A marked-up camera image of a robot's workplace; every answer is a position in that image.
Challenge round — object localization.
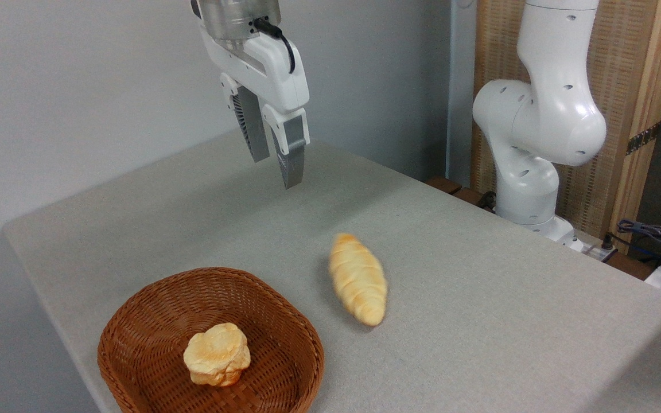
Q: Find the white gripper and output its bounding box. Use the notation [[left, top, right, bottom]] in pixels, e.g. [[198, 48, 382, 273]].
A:
[[199, 25, 311, 190]]

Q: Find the long twisted bread loaf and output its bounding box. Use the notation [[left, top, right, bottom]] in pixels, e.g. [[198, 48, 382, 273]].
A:
[[329, 232, 388, 328]]

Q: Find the round bread roll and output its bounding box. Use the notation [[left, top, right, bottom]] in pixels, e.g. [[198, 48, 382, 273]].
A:
[[183, 322, 252, 388]]

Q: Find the silver wrist adapter cylinder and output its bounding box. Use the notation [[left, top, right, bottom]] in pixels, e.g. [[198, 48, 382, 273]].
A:
[[197, 0, 282, 42]]

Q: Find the brown wooden base board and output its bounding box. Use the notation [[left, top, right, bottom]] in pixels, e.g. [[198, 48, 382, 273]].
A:
[[425, 176, 499, 214]]

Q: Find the brown wicker basket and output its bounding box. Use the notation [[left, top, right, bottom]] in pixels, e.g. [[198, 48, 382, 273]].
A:
[[97, 267, 325, 413]]

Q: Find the grey tablecloth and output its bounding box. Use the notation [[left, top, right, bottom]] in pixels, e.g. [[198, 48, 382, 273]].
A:
[[2, 129, 661, 413]]

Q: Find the wooden woven screen panel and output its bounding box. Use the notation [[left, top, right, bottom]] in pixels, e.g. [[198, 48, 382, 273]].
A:
[[471, 0, 661, 254]]

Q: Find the dark metal screen hinge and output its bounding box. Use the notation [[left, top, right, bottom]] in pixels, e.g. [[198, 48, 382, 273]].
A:
[[625, 122, 661, 156]]

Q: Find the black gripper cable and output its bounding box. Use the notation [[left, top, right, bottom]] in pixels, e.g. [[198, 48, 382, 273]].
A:
[[252, 18, 297, 75]]

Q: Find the blue grey cable bundle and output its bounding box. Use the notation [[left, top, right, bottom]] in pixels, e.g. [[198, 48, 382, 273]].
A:
[[606, 218, 661, 271]]

